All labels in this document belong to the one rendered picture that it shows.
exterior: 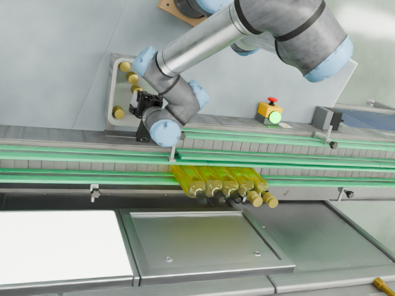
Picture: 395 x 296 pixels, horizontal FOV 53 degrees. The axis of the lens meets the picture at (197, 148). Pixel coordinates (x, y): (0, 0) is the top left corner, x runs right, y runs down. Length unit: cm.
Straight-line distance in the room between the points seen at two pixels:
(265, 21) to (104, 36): 69
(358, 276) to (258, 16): 85
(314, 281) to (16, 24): 116
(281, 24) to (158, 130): 43
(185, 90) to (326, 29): 40
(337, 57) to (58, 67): 88
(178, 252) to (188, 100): 43
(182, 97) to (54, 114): 53
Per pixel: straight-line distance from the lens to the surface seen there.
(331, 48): 84
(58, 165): 135
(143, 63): 102
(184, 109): 106
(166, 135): 105
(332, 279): 128
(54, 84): 139
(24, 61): 138
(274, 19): 80
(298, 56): 84
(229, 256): 121
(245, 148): 150
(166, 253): 116
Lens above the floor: 210
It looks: 60 degrees down
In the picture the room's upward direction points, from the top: 139 degrees clockwise
